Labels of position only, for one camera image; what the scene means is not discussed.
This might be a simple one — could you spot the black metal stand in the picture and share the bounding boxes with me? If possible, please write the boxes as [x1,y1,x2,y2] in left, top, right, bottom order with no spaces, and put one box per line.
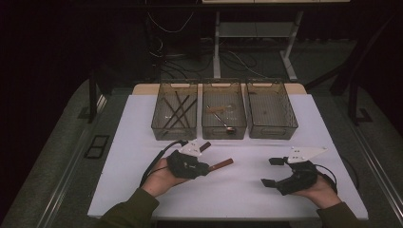
[346,61,374,126]

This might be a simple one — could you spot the hand-held gripper black cable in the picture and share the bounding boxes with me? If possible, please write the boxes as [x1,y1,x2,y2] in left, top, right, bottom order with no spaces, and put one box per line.
[139,139,190,188]
[313,162,338,195]

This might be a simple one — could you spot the person's right hand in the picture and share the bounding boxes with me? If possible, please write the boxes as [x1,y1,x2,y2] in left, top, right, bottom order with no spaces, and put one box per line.
[297,175,343,210]

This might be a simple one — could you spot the black chopstick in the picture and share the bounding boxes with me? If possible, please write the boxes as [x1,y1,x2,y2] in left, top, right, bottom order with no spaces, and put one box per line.
[175,90,192,128]
[162,97,188,128]

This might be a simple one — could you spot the grey metal desk frame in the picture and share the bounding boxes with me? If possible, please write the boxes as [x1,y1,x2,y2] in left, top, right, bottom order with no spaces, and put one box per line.
[213,10,300,82]

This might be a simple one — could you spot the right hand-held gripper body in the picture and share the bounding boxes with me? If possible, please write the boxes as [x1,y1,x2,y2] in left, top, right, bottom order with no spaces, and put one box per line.
[276,145,329,197]

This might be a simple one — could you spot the left hand-held gripper black cable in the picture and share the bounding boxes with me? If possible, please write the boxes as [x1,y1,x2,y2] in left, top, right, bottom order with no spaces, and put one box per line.
[139,139,190,188]

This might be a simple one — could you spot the person's left hand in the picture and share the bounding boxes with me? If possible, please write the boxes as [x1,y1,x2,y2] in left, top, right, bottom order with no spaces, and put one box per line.
[141,157,191,198]

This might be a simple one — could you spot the smoky clear plastic bin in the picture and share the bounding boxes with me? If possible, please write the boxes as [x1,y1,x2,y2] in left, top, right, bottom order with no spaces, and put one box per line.
[150,79,199,142]
[201,79,247,141]
[245,79,299,141]

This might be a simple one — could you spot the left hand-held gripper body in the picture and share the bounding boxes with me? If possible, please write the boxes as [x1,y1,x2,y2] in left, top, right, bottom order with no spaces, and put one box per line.
[166,139,207,181]

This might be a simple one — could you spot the right hand-held gripper black cable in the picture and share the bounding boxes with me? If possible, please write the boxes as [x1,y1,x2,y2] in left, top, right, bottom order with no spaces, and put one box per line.
[313,162,338,195]

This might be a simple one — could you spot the long steel spoon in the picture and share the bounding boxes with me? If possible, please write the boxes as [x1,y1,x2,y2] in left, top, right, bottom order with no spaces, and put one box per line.
[207,105,236,133]

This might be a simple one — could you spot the tangle of floor cables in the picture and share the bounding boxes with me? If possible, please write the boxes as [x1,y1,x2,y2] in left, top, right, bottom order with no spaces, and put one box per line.
[146,9,265,80]

